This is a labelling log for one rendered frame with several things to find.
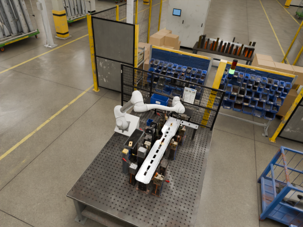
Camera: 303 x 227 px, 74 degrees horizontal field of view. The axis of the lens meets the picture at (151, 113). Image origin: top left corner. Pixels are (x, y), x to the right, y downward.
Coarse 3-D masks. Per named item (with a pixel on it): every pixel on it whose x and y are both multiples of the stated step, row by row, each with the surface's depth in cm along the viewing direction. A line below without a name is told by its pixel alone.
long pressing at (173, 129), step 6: (168, 120) 341; (174, 120) 343; (180, 120) 344; (168, 126) 329; (174, 126) 331; (162, 132) 316; (174, 132) 319; (162, 138) 306; (168, 138) 307; (156, 144) 296; (150, 150) 285; (162, 150) 287; (150, 156) 277; (156, 156) 278; (144, 162) 268; (156, 162) 270; (144, 168) 260; (150, 168) 261; (138, 174) 252; (150, 174) 254; (138, 180) 246; (144, 180) 246; (150, 180) 248
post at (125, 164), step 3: (123, 153) 259; (123, 156) 263; (126, 156) 261; (126, 159) 265; (123, 162) 271; (126, 162) 270; (123, 165) 275; (126, 165) 274; (123, 168) 280; (126, 168) 278; (123, 171) 283; (126, 171) 282; (126, 174) 285
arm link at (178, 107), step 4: (148, 104) 290; (152, 104) 292; (156, 104) 293; (176, 104) 292; (180, 104) 291; (148, 108) 288; (152, 108) 292; (156, 108) 293; (160, 108) 291; (164, 108) 290; (168, 108) 289; (172, 108) 288; (176, 108) 288; (180, 108) 286; (180, 112) 287
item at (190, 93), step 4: (184, 88) 348; (188, 88) 345; (192, 88) 342; (188, 92) 349; (192, 92) 347; (196, 92) 344; (188, 96) 354; (192, 96) 351; (184, 100) 362; (188, 100) 358; (192, 100) 356
